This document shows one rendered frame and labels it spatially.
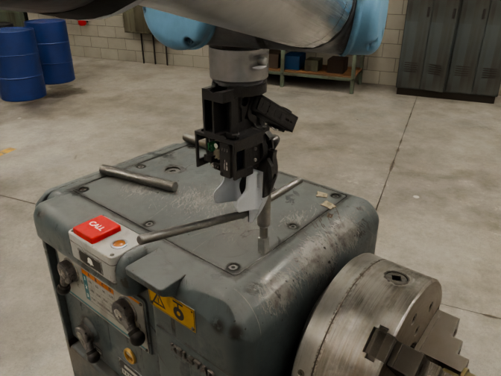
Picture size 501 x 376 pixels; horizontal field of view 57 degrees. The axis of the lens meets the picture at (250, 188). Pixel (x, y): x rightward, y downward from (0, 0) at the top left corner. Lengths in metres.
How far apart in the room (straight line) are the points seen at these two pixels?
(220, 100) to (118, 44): 8.65
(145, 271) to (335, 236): 0.34
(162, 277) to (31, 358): 1.85
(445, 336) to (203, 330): 0.42
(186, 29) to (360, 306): 0.48
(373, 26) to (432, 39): 6.23
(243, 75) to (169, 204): 0.42
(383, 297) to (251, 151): 0.30
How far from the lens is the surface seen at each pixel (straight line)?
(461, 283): 2.99
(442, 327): 0.90
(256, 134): 0.59
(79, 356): 1.22
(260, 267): 0.73
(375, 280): 0.76
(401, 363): 0.72
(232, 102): 0.57
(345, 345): 0.72
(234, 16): 0.23
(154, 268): 0.74
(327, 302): 0.74
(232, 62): 0.56
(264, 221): 0.72
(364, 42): 0.42
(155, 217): 0.88
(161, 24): 0.46
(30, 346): 2.59
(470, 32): 6.64
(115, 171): 1.04
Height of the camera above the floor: 1.69
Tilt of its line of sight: 27 degrees down
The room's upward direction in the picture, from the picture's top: straight up
